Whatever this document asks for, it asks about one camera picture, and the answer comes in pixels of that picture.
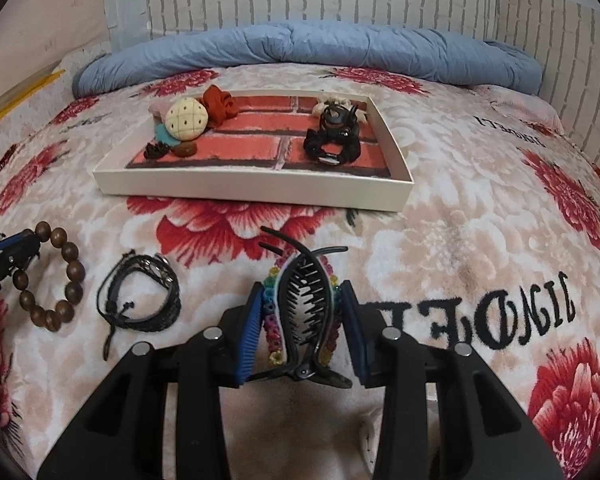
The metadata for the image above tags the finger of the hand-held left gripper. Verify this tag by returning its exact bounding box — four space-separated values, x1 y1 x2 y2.
0 230 44 283

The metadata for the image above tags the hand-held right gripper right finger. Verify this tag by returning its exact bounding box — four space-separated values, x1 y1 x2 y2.
339 280 566 480

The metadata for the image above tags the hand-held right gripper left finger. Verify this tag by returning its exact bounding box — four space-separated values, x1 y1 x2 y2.
37 282 267 480

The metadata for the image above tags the rainbow beaded banana hair clip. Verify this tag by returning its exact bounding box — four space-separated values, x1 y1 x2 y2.
257 226 354 391

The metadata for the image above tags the brown wooden bead bracelet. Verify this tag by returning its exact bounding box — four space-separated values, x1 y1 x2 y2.
12 221 86 334

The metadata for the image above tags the white tray with brick lining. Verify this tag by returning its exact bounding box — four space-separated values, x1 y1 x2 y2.
92 89 416 213

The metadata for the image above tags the black scrunchie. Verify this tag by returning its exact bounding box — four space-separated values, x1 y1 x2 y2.
302 127 362 167

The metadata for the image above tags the small brown hair clip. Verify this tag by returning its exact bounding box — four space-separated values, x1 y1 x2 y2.
145 141 199 160

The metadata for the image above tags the black claw hair clip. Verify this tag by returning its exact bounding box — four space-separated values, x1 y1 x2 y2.
319 101 359 133

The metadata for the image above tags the cream pineapple plush hair clip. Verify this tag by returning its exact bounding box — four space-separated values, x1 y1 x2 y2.
151 96 212 145

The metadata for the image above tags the cream scrunchie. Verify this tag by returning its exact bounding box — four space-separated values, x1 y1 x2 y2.
311 94 369 123

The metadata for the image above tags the orange scrunchie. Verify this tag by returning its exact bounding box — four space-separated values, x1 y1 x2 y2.
201 85 240 124

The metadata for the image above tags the floral printed blanket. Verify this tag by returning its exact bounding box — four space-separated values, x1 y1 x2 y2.
0 55 600 480

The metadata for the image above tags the clear plastic roll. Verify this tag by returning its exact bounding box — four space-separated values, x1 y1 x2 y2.
102 0 149 54

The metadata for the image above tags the pink pillow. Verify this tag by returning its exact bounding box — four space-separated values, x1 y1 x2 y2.
480 82 567 134

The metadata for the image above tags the rolled blue quilt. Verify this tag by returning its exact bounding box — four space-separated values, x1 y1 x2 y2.
72 22 543 99

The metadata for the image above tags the black cord bracelet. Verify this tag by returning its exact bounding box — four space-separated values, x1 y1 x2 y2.
96 250 182 362

